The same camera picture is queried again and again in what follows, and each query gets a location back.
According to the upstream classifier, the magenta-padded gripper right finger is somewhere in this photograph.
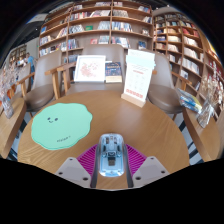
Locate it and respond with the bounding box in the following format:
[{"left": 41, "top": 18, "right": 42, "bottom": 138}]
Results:
[{"left": 123, "top": 143, "right": 171, "bottom": 188}]

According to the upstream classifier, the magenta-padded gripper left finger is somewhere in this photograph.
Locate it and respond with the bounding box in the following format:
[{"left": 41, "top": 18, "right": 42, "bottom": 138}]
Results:
[{"left": 54, "top": 143, "right": 100, "bottom": 189}]

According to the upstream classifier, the transparent light blue computer mouse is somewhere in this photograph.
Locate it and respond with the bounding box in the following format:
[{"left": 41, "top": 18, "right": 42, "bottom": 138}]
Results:
[{"left": 97, "top": 133, "right": 126, "bottom": 178}]

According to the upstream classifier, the mint green wavy mouse pad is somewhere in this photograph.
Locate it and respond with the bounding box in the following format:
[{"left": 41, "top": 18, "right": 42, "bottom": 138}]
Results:
[{"left": 30, "top": 102, "right": 94, "bottom": 151}]

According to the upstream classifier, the round wooden side table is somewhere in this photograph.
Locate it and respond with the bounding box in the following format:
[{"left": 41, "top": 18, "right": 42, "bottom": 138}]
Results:
[
  {"left": 0, "top": 96, "right": 28, "bottom": 159},
  {"left": 181, "top": 106, "right": 224, "bottom": 163}
]

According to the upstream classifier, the brown padded wooden armchair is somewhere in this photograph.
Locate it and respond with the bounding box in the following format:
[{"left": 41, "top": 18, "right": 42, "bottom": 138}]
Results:
[
  {"left": 16, "top": 50, "right": 64, "bottom": 113},
  {"left": 44, "top": 44, "right": 158, "bottom": 98},
  {"left": 146, "top": 51, "right": 193, "bottom": 121}
]

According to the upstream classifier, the glass vase with dried flowers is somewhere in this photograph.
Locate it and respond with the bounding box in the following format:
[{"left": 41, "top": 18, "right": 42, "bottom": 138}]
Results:
[
  {"left": 0, "top": 64, "right": 21, "bottom": 119},
  {"left": 196, "top": 74, "right": 222, "bottom": 129}
]

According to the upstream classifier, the stack of colourful magazines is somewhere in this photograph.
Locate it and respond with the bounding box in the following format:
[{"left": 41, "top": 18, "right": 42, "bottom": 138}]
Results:
[{"left": 177, "top": 88, "right": 203, "bottom": 114}]

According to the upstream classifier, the white sign on wooden base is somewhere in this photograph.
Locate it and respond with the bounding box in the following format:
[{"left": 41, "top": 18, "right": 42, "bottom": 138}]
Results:
[{"left": 120, "top": 48, "right": 157, "bottom": 108}]

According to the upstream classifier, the white framed floral picture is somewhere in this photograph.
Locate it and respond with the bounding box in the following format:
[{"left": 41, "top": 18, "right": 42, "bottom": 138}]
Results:
[{"left": 73, "top": 54, "right": 107, "bottom": 84}]

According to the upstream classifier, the dark blue book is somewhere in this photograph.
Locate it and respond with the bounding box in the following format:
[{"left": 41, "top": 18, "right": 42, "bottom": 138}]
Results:
[{"left": 104, "top": 61, "right": 124, "bottom": 84}]

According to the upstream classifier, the person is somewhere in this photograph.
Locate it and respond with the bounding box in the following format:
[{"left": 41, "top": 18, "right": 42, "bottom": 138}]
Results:
[{"left": 25, "top": 52, "right": 36, "bottom": 76}]

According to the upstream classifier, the small distant wooden bookshelf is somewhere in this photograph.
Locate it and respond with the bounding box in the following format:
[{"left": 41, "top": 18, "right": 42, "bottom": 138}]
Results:
[{"left": 8, "top": 44, "right": 28, "bottom": 68}]

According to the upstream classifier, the curved wooden bookshelf unit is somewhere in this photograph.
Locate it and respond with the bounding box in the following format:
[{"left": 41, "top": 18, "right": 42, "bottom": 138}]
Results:
[{"left": 152, "top": 11, "right": 224, "bottom": 111}]

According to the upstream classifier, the tall wooden bookshelf unit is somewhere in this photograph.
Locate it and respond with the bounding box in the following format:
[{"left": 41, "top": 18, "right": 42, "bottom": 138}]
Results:
[{"left": 38, "top": 0, "right": 154, "bottom": 65}]

